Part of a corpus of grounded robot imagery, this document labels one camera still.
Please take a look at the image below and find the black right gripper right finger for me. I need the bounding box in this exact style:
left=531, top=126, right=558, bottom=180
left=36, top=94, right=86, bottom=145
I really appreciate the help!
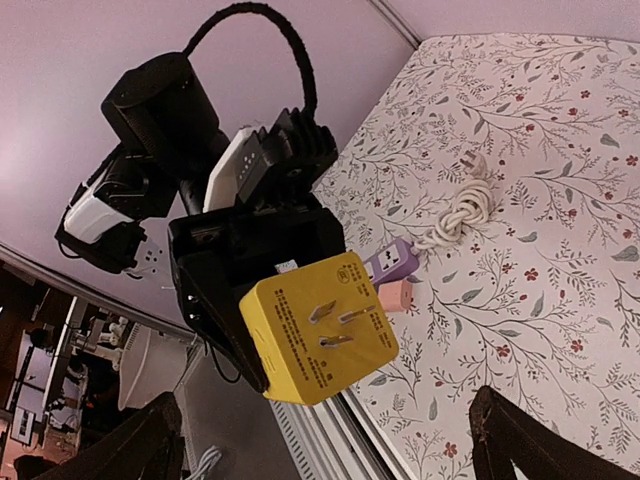
left=469, top=386, right=637, bottom=480

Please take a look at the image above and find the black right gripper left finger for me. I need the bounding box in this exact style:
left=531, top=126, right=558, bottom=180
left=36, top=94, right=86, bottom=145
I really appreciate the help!
left=39, top=392, right=185, bottom=480

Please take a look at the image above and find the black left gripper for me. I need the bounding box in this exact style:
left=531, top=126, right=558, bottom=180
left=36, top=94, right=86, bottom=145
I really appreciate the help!
left=169, top=207, right=346, bottom=393

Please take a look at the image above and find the yellow cube plug adapter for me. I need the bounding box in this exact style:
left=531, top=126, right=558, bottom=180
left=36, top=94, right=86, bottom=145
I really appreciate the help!
left=239, top=252, right=399, bottom=406

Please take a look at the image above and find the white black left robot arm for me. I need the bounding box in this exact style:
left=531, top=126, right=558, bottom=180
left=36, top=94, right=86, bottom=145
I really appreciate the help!
left=55, top=2, right=345, bottom=393

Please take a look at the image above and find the white plastic basin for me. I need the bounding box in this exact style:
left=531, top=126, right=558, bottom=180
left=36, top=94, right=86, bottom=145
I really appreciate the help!
left=118, top=324, right=200, bottom=411

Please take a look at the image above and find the floral table mat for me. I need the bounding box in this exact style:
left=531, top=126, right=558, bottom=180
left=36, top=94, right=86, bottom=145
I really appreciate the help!
left=317, top=34, right=639, bottom=479

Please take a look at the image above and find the pink cube adapter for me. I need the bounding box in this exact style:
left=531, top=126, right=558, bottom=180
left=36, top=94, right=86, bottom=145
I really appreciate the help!
left=377, top=279, right=413, bottom=313

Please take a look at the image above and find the purple power strip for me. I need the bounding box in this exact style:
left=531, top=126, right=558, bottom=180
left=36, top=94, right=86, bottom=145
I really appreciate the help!
left=363, top=238, right=419, bottom=287

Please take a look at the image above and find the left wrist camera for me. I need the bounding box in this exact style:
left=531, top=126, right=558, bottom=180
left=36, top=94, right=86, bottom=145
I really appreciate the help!
left=203, top=108, right=338, bottom=213

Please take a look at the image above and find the aluminium front rail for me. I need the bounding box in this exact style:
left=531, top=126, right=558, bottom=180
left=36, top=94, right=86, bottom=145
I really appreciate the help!
left=270, top=390, right=416, bottom=480

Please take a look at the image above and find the white cable of purple strip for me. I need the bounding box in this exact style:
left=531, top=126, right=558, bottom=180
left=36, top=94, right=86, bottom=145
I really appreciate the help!
left=412, top=149, right=496, bottom=251

